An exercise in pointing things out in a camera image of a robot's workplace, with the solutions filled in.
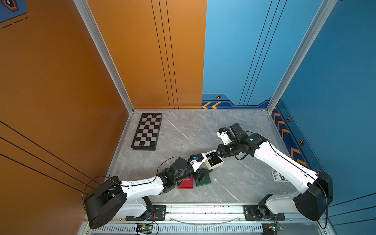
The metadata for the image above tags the cream jewelry box base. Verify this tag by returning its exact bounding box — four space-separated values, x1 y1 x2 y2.
205 150 224 170

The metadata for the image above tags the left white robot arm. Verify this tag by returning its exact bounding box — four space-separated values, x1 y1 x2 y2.
83 154 211 230

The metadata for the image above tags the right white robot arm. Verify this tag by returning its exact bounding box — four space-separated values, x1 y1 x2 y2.
217 131 334 221

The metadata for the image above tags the red booklet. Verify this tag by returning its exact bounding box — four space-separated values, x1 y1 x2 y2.
178 178 194 190

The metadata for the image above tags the green booklet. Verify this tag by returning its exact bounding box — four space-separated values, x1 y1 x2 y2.
195 175 212 187

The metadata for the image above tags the black white chessboard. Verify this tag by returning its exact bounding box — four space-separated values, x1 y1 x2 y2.
131 113 163 151

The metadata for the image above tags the playing card deck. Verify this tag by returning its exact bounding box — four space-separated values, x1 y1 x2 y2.
271 170 289 183

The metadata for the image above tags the left circuit board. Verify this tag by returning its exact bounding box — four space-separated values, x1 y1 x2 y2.
135 224 154 235

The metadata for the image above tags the circuit board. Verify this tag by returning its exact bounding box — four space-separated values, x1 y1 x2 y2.
135 224 154 235
261 224 284 235

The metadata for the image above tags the right circuit board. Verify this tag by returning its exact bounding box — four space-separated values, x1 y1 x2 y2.
261 224 284 235

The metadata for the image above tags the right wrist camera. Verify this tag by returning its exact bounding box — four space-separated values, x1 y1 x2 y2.
217 123 248 146

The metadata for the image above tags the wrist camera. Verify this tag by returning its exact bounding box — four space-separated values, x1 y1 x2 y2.
188 153 207 172
217 123 248 146

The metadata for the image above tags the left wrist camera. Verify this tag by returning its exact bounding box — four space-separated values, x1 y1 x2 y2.
188 153 207 172

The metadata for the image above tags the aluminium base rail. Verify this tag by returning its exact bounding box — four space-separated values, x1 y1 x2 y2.
105 203 313 224

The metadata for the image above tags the aluminium corner post right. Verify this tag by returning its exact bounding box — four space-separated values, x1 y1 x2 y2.
266 0 337 115

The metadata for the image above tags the aluminium corner post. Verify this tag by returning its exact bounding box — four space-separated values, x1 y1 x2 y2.
266 0 337 115
73 0 134 115

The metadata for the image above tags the aluminium corner post left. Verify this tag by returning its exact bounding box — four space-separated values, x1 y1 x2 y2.
73 0 134 115

